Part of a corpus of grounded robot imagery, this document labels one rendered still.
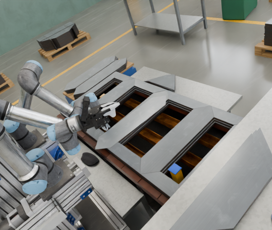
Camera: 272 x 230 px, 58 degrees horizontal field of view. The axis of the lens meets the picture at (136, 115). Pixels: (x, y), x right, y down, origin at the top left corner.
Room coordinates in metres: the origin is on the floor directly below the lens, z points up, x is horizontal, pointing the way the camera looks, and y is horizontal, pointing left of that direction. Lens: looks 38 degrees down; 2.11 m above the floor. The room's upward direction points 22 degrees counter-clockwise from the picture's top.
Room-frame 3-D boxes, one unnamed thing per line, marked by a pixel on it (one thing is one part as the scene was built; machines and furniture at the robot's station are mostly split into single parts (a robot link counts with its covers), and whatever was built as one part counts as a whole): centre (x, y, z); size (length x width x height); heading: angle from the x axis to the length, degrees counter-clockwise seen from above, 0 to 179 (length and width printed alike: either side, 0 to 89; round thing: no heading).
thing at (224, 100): (1.93, -0.46, 0.74); 1.20 x 0.26 x 0.03; 28
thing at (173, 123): (1.67, -0.17, 0.70); 1.66 x 0.08 x 0.05; 28
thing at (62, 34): (6.46, 1.03, 0.20); 1.20 x 0.80 x 0.41; 112
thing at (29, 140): (1.55, 0.84, 1.09); 0.15 x 0.15 x 0.10
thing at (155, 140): (1.57, 0.01, 0.70); 1.66 x 0.08 x 0.05; 28
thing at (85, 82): (2.60, 0.25, 0.82); 0.80 x 0.40 x 0.06; 118
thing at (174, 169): (0.94, -0.10, 0.88); 0.06 x 0.06 x 0.02; 28
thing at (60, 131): (0.97, 0.36, 1.43); 0.11 x 0.08 x 0.09; 90
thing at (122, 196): (1.52, 0.54, 0.67); 1.30 x 0.20 x 0.03; 28
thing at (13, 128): (1.56, 0.84, 1.20); 0.13 x 0.12 x 0.14; 166
